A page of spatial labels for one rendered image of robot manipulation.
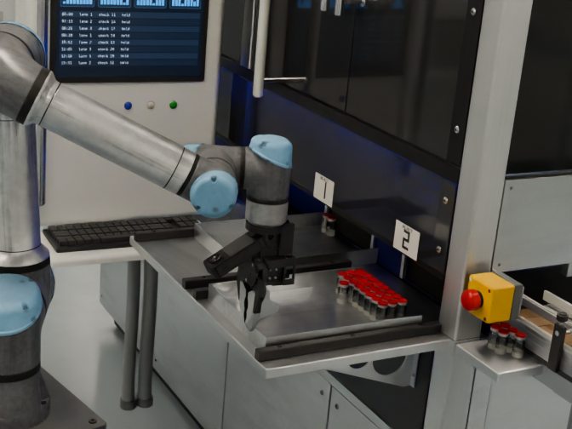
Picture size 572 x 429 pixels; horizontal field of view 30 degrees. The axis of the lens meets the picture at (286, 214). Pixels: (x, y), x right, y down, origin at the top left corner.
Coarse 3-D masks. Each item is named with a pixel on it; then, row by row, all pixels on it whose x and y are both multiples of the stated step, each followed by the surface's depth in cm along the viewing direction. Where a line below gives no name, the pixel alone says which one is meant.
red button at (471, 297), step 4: (464, 292) 196; (468, 292) 195; (472, 292) 195; (476, 292) 195; (460, 296) 197; (464, 296) 196; (468, 296) 195; (472, 296) 194; (476, 296) 194; (460, 300) 197; (464, 300) 196; (468, 300) 195; (472, 300) 194; (476, 300) 194; (480, 300) 195; (464, 304) 196; (468, 304) 195; (472, 304) 194; (476, 304) 194; (480, 304) 195; (464, 308) 196; (468, 308) 195; (472, 308) 195; (476, 308) 195
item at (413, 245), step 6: (396, 222) 220; (396, 228) 220; (402, 228) 218; (408, 228) 216; (396, 234) 220; (402, 234) 218; (414, 234) 214; (396, 240) 220; (402, 240) 218; (414, 240) 214; (396, 246) 220; (408, 246) 216; (414, 246) 215; (402, 252) 219; (408, 252) 217; (414, 252) 215; (414, 258) 215
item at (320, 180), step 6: (318, 174) 246; (318, 180) 247; (324, 180) 244; (330, 180) 242; (318, 186) 247; (330, 186) 242; (318, 192) 247; (330, 192) 242; (318, 198) 247; (330, 198) 242; (330, 204) 243
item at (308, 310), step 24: (216, 288) 214; (288, 288) 223; (312, 288) 225; (240, 312) 202; (288, 312) 212; (312, 312) 213; (336, 312) 214; (360, 312) 215; (264, 336) 193; (288, 336) 194; (312, 336) 197
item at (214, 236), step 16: (208, 224) 248; (224, 224) 250; (240, 224) 253; (304, 224) 261; (320, 224) 263; (208, 240) 241; (224, 240) 247; (304, 240) 252; (320, 240) 253; (336, 240) 254; (304, 256) 233; (320, 256) 235; (336, 256) 237; (352, 256) 239; (368, 256) 241
